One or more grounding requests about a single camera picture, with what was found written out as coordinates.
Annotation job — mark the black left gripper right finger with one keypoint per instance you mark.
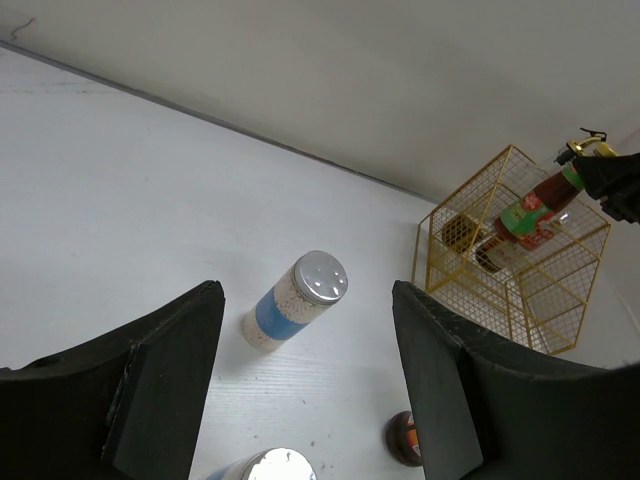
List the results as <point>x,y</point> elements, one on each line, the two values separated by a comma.
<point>486,407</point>

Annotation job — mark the red label vinegar bottle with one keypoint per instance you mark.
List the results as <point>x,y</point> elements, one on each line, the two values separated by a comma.
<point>497,253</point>

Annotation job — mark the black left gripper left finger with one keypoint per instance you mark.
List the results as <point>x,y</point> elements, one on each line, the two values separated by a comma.
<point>125,405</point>

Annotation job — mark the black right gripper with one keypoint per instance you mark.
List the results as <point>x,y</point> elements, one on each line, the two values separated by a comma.
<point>615,182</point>

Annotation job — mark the green label sauce bottle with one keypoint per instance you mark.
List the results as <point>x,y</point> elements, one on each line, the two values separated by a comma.
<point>542,203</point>

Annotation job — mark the red lid dark sauce jar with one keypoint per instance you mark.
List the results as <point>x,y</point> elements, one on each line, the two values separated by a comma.
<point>401,439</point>

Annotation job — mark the yellow wire basket rack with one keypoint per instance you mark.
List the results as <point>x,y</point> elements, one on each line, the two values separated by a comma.
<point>534,292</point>

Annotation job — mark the blue label shaker jar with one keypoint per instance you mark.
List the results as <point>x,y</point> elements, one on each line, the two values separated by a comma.
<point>272,464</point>
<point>313,284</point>

